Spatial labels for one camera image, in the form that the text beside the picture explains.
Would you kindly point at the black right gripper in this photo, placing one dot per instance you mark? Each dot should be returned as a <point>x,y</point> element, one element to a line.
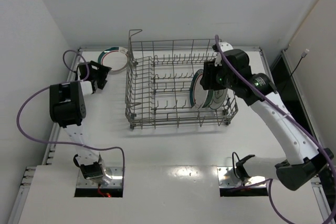
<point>208,76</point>

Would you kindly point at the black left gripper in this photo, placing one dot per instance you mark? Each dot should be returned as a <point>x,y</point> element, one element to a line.
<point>94,73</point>

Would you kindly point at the white plate teal line pattern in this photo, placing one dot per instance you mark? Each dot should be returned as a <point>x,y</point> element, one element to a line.
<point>219,96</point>

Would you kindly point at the green red rimmed plate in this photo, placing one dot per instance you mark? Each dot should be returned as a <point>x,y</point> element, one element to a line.
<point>115,58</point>
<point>199,98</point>

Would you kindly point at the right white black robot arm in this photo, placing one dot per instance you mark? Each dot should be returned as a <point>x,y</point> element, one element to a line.
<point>304,160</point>

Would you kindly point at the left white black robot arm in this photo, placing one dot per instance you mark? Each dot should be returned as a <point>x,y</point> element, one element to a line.
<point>67,108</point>

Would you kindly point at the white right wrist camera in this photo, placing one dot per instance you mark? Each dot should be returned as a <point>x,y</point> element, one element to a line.
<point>224,46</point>

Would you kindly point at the grey wire dish rack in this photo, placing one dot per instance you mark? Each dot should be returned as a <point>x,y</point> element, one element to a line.
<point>159,82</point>

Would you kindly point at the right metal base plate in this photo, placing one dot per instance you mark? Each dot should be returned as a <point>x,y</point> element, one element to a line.
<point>227,179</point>

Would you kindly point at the metal base plate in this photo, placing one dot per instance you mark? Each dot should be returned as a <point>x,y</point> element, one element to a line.
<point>227,179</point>
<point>112,180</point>

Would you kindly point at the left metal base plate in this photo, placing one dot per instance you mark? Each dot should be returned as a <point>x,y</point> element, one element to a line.
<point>112,180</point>

